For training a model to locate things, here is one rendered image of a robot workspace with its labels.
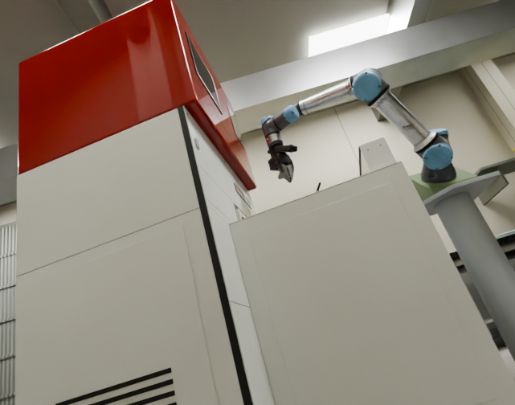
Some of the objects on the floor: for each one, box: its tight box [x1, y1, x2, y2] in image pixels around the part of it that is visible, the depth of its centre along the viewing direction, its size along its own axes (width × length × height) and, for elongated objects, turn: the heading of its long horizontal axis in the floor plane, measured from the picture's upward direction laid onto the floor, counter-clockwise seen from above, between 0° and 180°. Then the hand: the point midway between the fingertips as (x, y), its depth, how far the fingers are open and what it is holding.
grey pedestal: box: [423, 171, 515, 392], centre depth 156 cm, size 51×44×82 cm
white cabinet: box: [229, 162, 515, 405], centre depth 154 cm, size 64×96×82 cm, turn 135°
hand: (290, 178), depth 169 cm, fingers closed
